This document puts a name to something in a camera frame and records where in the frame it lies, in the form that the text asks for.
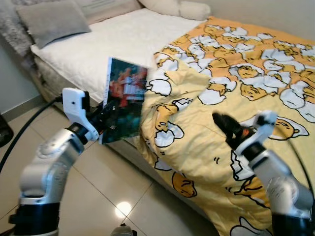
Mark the grey robot foot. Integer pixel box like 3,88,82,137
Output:
111,224,137,236

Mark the grey pillow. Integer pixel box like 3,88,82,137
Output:
16,0,92,50

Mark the grey furry throw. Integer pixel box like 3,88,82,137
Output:
0,0,37,57

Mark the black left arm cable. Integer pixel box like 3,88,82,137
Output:
0,96,64,173

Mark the grey bed base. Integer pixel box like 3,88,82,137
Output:
32,49,207,217

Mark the cream knotted bolster pillow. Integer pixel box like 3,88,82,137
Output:
139,0,211,21

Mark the dark red cover book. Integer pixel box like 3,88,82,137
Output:
100,57,149,145

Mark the white quilted mattress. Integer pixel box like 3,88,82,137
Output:
31,7,205,104

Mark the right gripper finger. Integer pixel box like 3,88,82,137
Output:
212,112,238,133
219,128,242,148

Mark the yellow egg cartoon blanket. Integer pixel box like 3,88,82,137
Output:
135,16,315,236

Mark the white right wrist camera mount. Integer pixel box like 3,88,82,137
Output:
236,110,279,159

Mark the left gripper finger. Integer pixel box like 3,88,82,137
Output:
102,101,120,132

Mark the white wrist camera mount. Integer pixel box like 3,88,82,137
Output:
62,88,100,142
236,110,279,159

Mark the printed ornament headboard cushion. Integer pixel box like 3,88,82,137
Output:
74,0,143,25

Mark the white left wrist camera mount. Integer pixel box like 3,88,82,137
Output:
62,88,100,142

